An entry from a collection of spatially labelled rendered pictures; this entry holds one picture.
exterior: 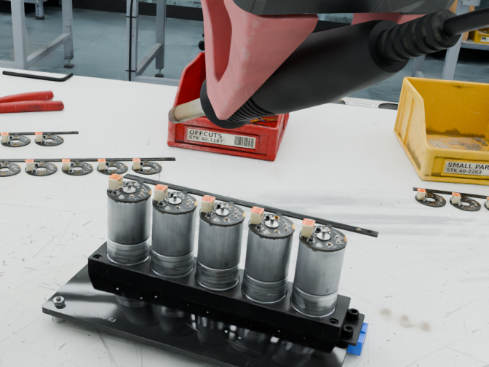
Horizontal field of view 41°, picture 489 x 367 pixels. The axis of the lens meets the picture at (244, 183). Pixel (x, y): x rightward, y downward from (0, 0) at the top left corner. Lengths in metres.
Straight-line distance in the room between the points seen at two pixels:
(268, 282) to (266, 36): 0.20
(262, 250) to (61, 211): 0.19
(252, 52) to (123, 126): 0.46
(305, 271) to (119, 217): 0.11
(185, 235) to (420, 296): 0.16
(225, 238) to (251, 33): 0.19
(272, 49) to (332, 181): 0.38
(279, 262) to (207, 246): 0.04
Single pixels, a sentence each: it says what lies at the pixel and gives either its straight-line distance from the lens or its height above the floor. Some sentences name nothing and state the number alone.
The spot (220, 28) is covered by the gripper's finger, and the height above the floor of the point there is 0.93.
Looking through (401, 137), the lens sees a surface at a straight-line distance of 0.67.
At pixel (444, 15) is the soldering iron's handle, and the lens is 0.16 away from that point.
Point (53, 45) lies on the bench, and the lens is 3.26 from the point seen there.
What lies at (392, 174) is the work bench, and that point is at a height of 0.75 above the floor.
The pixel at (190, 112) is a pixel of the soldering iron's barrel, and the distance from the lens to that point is 0.30.
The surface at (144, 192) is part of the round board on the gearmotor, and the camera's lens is 0.37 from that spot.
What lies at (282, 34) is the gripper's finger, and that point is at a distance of 0.18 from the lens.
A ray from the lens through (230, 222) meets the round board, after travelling 0.35.
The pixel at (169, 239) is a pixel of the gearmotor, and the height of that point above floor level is 0.80.
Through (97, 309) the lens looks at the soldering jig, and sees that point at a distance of 0.37.
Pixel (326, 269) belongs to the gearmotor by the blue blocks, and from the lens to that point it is 0.34.
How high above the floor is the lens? 0.98
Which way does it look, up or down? 25 degrees down
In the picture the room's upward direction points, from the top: 5 degrees clockwise
